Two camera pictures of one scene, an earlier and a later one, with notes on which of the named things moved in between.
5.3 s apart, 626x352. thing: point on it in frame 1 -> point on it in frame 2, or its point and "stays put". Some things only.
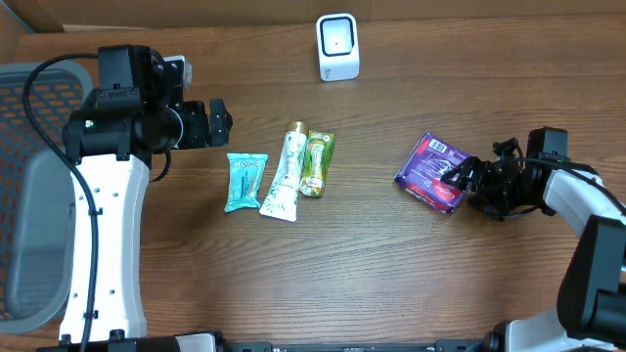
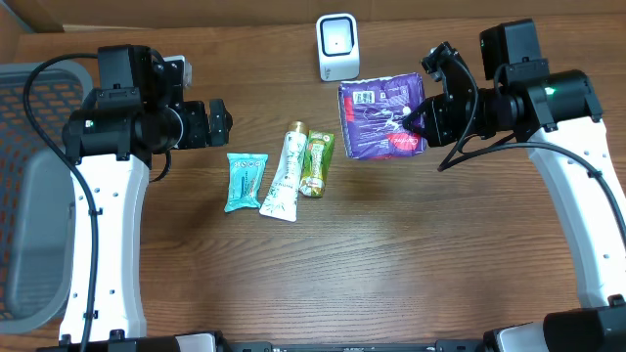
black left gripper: (201, 125) stays put
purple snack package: (420, 174) -> (373, 112)
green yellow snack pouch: (318, 161) stays put
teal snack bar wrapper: (245, 171) stays put
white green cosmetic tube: (282, 200) stays put
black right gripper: (488, 173) -> (440, 133)
